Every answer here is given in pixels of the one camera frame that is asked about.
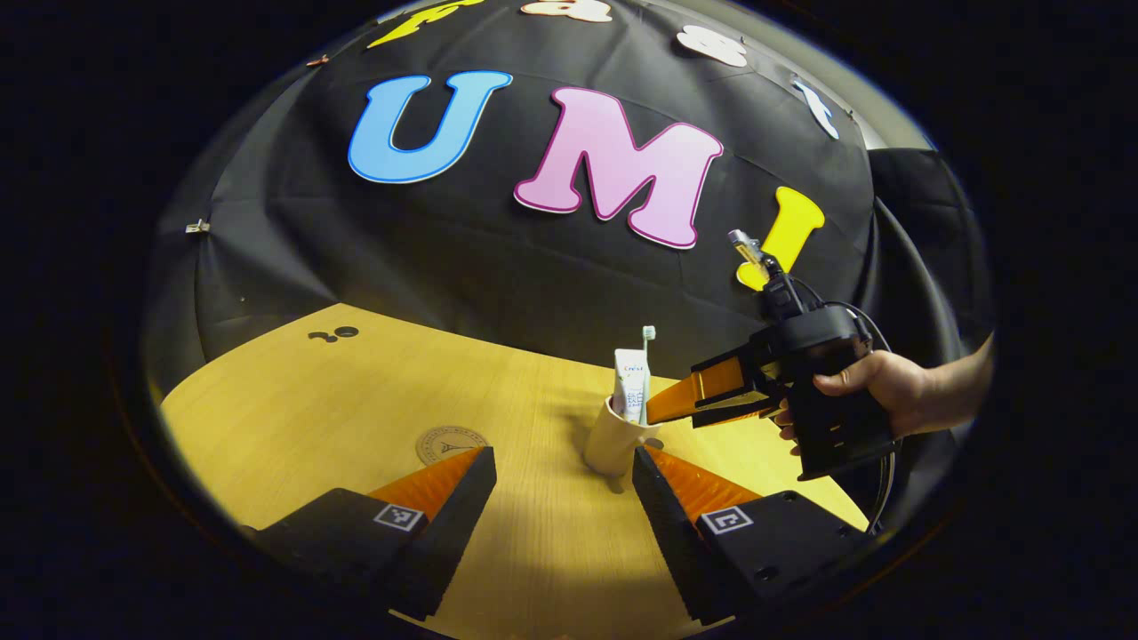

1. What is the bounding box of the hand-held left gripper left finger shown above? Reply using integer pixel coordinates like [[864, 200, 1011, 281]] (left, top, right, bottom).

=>
[[253, 446, 497, 621]]

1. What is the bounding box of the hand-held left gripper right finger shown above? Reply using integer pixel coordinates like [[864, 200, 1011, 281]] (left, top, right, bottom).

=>
[[633, 446, 872, 628]]

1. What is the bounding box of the white toothpaste tube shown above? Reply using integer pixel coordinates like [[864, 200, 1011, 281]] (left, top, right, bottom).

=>
[[613, 348, 652, 424]]

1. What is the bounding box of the pale green toothbrush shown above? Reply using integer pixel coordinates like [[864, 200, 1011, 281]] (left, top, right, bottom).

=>
[[638, 325, 657, 426]]

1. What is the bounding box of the round brown coaster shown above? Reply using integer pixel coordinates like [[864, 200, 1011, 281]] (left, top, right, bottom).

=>
[[415, 426, 490, 467]]

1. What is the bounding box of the beige cup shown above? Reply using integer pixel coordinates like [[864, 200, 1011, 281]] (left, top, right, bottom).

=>
[[582, 396, 663, 494]]

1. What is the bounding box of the black backdrop cloth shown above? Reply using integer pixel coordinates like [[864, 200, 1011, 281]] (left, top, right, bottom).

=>
[[142, 0, 992, 534]]

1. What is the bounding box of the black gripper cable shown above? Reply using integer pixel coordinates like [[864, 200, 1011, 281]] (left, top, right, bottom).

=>
[[789, 277, 897, 534]]

